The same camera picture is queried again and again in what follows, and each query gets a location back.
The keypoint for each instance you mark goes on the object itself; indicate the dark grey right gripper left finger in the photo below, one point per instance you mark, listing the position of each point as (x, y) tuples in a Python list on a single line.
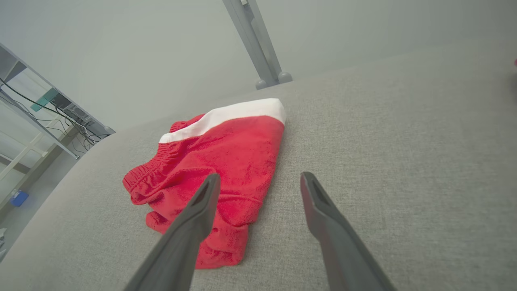
[(181, 250)]

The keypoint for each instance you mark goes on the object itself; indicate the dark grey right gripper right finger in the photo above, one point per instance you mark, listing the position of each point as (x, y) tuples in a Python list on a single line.
[(343, 250)]

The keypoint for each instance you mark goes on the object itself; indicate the red white-striped basketball shorts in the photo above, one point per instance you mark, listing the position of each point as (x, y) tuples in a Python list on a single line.
[(234, 153)]

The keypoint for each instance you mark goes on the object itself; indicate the blue floor box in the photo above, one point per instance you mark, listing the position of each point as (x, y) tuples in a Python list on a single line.
[(19, 198)]

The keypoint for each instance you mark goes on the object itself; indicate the grey computer tower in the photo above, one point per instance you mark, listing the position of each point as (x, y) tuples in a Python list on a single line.
[(74, 111)]

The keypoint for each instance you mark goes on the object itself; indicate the white desk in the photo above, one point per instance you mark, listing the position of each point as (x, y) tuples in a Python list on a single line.
[(40, 127)]

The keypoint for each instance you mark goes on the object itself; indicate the green flat item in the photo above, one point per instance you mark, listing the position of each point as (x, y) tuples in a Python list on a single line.
[(44, 100)]

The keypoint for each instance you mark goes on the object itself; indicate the grey partition end post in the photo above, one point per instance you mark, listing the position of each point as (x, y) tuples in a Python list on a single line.
[(99, 127)]

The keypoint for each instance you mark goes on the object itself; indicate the grey partition post with truss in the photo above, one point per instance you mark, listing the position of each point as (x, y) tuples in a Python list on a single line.
[(254, 40)]

